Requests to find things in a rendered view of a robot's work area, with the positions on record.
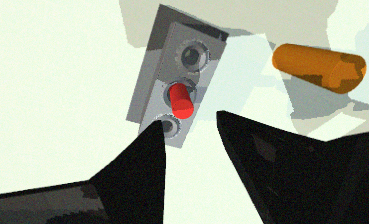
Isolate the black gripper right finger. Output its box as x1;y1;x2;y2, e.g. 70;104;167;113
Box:
216;110;369;224

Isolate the orange cylinder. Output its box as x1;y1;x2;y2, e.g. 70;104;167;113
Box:
272;44;367;94

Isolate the grey plate with holes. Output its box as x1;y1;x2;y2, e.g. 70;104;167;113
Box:
137;22;227;149

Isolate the red peg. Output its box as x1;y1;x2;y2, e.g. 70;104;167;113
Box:
169;83;194;119

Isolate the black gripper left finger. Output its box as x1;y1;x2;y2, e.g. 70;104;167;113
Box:
0;120;166;224

